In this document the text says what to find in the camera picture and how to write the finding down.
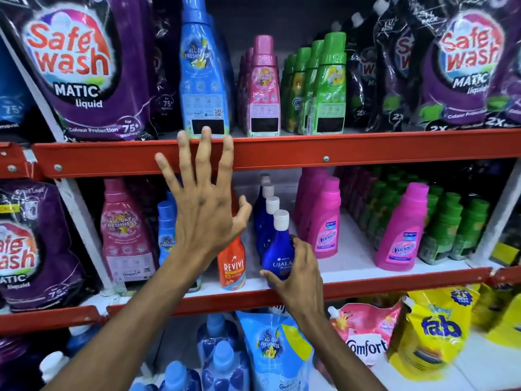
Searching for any person's left hand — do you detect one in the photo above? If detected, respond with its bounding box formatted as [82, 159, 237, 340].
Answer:
[155, 126, 253, 263]

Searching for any person's right hand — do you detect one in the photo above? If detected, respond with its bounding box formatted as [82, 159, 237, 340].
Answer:
[260, 237, 327, 323]

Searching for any dark blue white-capped bottle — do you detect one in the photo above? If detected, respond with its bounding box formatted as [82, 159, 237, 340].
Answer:
[257, 196, 281, 261]
[253, 173, 271, 212]
[254, 183, 275, 237]
[261, 209, 296, 289]

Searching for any person's left forearm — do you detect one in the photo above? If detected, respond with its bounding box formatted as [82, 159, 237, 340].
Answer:
[41, 250, 220, 391]

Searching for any person's right forearm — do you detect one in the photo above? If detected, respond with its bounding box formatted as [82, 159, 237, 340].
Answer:
[291, 305, 388, 391]

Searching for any orange liquid bottle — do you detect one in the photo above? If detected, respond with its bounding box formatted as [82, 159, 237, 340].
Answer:
[217, 235, 247, 291]

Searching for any small light blue conditioner bottle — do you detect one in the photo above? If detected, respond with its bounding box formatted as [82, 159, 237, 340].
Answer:
[157, 199, 203, 293]

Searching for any pink stain remover bottle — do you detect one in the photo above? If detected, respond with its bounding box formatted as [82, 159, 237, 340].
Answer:
[292, 167, 331, 241]
[306, 176, 342, 260]
[374, 182, 430, 272]

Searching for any light blue refill pouch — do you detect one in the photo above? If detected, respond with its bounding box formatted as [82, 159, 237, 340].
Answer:
[235, 310, 315, 391]

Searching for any large pink conditioner bottle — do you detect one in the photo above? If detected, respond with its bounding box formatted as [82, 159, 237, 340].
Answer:
[100, 178, 158, 284]

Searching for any blue patterned conditioner bottle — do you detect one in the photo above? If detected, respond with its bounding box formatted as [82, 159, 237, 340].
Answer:
[197, 313, 242, 365]
[201, 340, 250, 391]
[64, 324, 100, 357]
[158, 361, 203, 391]

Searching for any tall blue conditioner bottle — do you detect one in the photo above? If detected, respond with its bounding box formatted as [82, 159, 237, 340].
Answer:
[179, 0, 231, 139]

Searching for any long red shelf beam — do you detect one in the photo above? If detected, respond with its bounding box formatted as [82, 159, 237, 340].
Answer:
[106, 267, 494, 318]
[32, 128, 521, 179]

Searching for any white shelf upright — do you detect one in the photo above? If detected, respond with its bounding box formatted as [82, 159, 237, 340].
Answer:
[471, 159, 521, 266]
[0, 27, 115, 295]

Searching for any dark purple detergent pouch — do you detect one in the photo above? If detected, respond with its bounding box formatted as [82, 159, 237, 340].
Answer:
[151, 0, 184, 134]

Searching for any green conditioner bottle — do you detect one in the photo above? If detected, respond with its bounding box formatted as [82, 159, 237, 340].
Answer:
[280, 54, 298, 131]
[298, 40, 325, 135]
[314, 32, 347, 135]
[286, 47, 312, 133]

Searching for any pink conditioner refill pouch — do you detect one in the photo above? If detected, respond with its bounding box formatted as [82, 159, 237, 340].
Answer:
[315, 301, 404, 383]

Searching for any row of dark pink bottles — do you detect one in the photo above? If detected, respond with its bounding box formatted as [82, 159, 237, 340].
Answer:
[337, 166, 377, 226]

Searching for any short red shelf beam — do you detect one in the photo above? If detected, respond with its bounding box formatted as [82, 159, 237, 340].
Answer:
[0, 141, 34, 180]
[490, 265, 521, 286]
[0, 305, 106, 337]

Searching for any yellow detergent refill pouch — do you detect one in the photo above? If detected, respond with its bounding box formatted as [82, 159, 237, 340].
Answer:
[471, 282, 521, 350]
[387, 286, 482, 382]

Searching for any blue detergent pouch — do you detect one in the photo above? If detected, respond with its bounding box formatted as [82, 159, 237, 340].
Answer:
[0, 36, 35, 135]

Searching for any black detergent pouch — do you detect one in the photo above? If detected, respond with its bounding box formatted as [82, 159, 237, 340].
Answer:
[344, 12, 381, 128]
[372, 0, 416, 132]

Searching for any group of small green bottles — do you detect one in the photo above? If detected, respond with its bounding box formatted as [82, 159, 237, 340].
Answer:
[358, 165, 491, 266]

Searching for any white pouch cap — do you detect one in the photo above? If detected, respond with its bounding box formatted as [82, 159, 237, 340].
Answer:
[39, 351, 71, 384]

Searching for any yellow packet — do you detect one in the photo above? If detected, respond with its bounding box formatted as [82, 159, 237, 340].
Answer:
[490, 240, 521, 267]

